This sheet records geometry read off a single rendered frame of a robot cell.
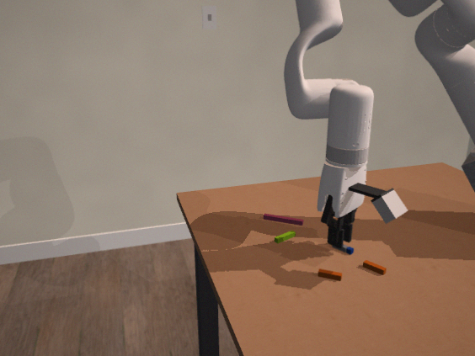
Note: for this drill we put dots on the grey rod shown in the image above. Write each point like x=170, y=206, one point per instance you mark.
x=343, y=249

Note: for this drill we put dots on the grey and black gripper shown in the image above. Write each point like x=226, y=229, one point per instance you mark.
x=334, y=188

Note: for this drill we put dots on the orange rod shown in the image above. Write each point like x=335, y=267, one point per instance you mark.
x=374, y=267
x=329, y=274

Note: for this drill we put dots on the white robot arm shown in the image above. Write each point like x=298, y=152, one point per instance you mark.
x=442, y=38

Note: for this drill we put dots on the lime green rod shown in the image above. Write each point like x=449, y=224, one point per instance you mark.
x=285, y=236

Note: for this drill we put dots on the dark pink rod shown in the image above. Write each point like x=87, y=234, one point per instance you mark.
x=283, y=219

